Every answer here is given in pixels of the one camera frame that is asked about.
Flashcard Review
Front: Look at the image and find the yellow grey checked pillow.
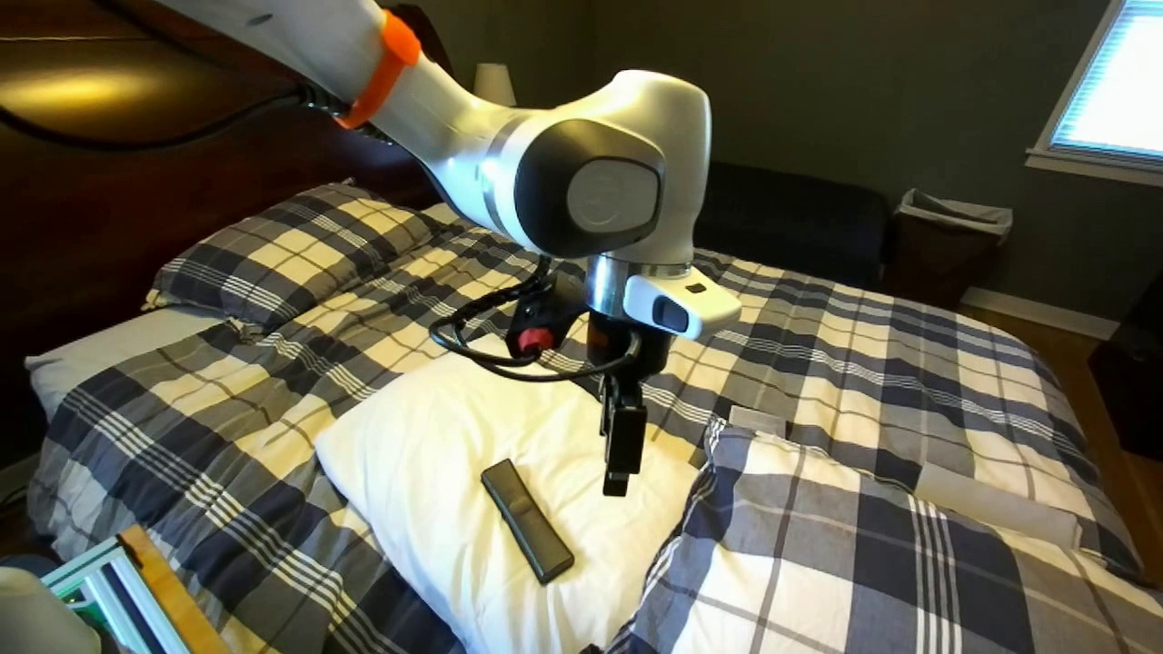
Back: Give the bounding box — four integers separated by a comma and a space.
141, 177, 441, 336

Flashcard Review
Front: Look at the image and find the dark wooden headboard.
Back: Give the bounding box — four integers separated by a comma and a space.
0, 0, 487, 469

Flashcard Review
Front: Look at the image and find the brown bin with grey liner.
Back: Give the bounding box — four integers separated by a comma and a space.
892, 186, 1019, 308

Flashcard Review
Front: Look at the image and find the yellow grey checked comforter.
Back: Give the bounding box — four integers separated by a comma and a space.
25, 191, 1147, 654

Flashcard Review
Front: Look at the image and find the white pillow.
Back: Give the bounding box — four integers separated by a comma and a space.
310, 349, 712, 654
23, 301, 229, 421

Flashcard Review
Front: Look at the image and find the wooden board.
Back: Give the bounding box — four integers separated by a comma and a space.
113, 520, 234, 654

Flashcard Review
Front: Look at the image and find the white baseboard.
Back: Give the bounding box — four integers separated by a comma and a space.
958, 284, 1124, 345

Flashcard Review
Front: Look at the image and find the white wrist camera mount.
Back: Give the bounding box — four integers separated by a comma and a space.
618, 265, 744, 345

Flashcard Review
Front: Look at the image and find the large grey flat pad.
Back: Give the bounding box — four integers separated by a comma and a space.
911, 463, 1083, 552

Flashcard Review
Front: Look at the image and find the black looped gripper cable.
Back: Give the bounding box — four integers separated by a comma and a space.
428, 256, 647, 383

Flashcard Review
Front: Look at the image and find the bright window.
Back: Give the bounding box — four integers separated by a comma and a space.
1025, 0, 1163, 191

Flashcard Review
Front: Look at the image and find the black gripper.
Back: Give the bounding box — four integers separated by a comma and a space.
579, 303, 675, 502

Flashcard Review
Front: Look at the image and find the small table lamp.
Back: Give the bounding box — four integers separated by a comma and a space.
470, 58, 520, 113

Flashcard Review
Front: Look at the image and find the black remote control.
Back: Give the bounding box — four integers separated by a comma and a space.
475, 452, 579, 587

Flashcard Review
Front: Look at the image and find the plaid checkered cloth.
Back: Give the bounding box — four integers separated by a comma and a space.
611, 421, 1163, 654

